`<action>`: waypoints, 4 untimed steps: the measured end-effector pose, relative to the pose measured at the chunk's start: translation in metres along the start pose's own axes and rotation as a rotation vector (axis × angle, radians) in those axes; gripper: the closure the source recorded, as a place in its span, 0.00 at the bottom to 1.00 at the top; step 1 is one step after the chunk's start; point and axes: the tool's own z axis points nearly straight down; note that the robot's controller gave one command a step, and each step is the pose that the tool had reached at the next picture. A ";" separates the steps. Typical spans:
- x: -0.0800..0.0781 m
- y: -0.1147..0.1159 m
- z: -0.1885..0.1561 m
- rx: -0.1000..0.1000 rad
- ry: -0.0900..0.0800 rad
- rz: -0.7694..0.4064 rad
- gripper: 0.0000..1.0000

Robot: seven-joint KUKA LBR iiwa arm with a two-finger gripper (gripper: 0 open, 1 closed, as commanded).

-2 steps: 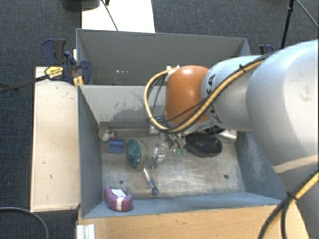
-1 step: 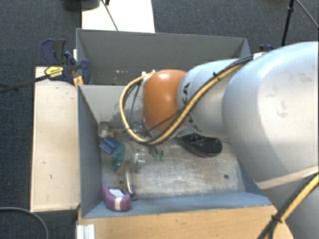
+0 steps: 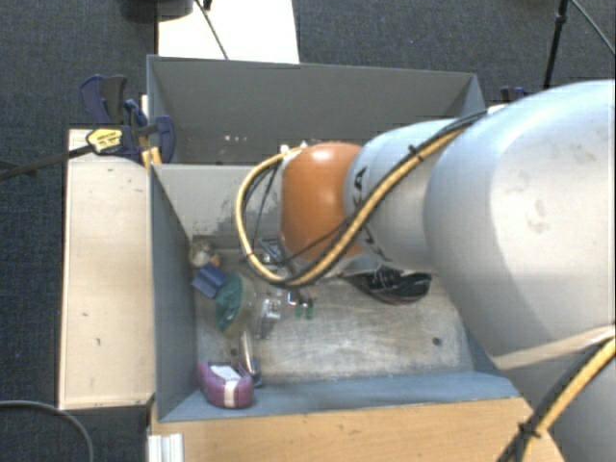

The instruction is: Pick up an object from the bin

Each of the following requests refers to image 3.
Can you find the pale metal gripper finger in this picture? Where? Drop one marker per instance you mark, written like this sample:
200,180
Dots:
275,309
263,324

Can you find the blue ribbed block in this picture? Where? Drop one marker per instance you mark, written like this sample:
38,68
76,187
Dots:
210,280

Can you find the grey and orange toy animal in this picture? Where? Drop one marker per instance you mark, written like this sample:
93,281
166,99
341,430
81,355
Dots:
202,253

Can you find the grey metal bin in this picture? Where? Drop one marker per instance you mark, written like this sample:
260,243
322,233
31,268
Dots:
366,335

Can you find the black shiny packet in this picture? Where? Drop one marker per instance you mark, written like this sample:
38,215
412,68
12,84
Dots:
399,287

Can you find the pale wood board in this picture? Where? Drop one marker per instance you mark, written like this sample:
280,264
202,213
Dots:
106,277

